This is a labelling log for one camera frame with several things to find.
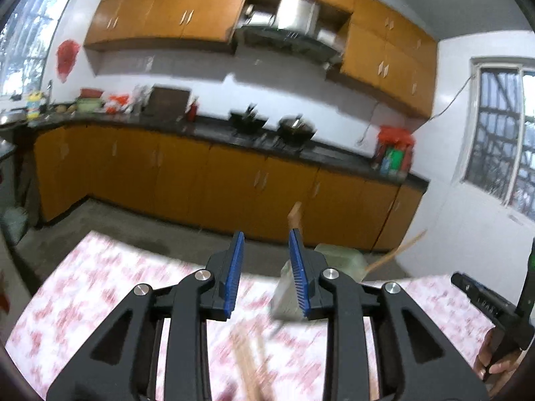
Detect person's right hand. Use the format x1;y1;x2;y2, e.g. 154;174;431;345
474;330;523;385

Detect steel range hood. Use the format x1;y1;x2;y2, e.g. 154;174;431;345
232;0;344;66

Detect grey perforated utensil holder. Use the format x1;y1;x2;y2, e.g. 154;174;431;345
271;243;369;323

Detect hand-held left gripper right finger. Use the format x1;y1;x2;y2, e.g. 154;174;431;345
289;228;490;401

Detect orange and white plastic bag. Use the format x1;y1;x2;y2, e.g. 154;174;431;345
104;94;133;114

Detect wall power cable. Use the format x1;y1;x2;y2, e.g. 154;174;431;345
356;74;478;148

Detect dark cutting board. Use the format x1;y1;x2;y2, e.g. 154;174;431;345
145;85;192;120

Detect black kitchen countertop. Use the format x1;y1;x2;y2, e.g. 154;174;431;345
0;111;431;189

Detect red wall decoration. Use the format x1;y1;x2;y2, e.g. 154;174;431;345
56;39;81;83

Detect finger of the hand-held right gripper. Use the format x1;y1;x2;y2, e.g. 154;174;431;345
451;272;519;323

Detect orange lower kitchen cabinets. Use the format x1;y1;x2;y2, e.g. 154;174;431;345
32;122;427;255

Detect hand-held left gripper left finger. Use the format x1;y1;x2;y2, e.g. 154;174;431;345
46;231;245;401

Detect red floral tablecloth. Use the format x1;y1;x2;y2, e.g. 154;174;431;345
4;231;516;401

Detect red bag of condiments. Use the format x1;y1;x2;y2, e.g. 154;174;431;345
373;124;415;181

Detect clear glass jars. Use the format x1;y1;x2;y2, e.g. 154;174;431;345
131;85;152;114

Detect barred window with white frame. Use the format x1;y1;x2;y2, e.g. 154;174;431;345
460;56;535;219

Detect dark wok with utensil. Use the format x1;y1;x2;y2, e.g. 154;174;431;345
278;114;317;142

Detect black wok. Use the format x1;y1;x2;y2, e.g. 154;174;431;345
228;104;269;133

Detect green basin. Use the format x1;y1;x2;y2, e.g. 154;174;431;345
75;98;104;114

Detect yellow dish soap bottle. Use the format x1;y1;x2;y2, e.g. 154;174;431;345
25;91;46;122

